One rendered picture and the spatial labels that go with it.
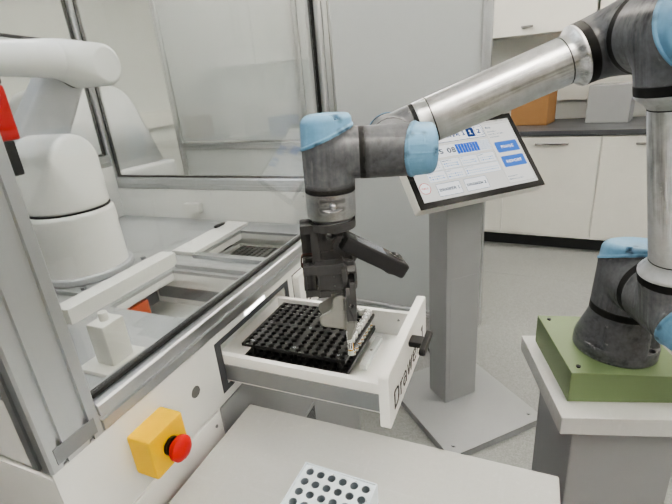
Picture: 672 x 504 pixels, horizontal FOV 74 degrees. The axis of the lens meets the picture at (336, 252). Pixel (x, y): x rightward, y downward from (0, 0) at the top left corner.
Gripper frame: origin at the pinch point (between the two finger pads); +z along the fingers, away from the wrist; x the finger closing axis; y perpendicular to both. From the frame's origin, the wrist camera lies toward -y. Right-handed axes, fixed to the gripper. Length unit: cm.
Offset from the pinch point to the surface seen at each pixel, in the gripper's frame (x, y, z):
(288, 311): -23.9, 12.2, 8.4
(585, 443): 1, -45, 31
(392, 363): 4.0, -6.0, 4.8
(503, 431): -67, -62, 94
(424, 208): -70, -31, 1
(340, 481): 13.6, 4.5, 18.7
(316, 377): -0.6, 6.9, 9.5
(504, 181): -82, -63, -2
